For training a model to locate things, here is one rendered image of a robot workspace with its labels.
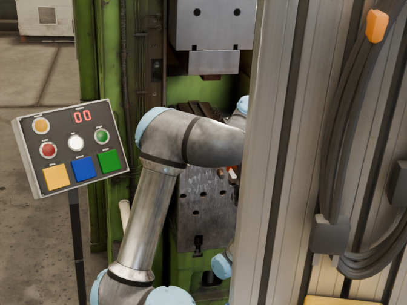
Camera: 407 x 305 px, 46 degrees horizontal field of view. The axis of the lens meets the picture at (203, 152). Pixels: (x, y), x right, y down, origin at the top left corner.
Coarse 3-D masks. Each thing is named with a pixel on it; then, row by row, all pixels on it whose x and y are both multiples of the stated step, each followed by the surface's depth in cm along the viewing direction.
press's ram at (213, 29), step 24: (168, 0) 183; (192, 0) 169; (216, 0) 171; (240, 0) 173; (168, 24) 187; (192, 24) 173; (216, 24) 175; (240, 24) 177; (216, 48) 180; (240, 48) 182
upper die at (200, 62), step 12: (192, 48) 180; (180, 60) 194; (192, 60) 179; (204, 60) 180; (216, 60) 182; (228, 60) 183; (192, 72) 182; (204, 72) 183; (216, 72) 184; (228, 72) 185
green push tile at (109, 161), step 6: (114, 150) 174; (102, 156) 171; (108, 156) 172; (114, 156) 174; (102, 162) 171; (108, 162) 172; (114, 162) 173; (102, 168) 171; (108, 168) 172; (114, 168) 173; (120, 168) 174
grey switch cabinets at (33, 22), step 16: (16, 0) 649; (32, 0) 652; (48, 0) 655; (64, 0) 658; (32, 16) 662; (48, 16) 664; (64, 16) 667; (32, 32) 671; (48, 32) 674; (64, 32) 677
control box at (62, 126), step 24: (24, 120) 158; (48, 120) 162; (72, 120) 167; (96, 120) 172; (24, 144) 157; (96, 144) 171; (120, 144) 176; (72, 168) 165; (96, 168) 170; (48, 192) 160
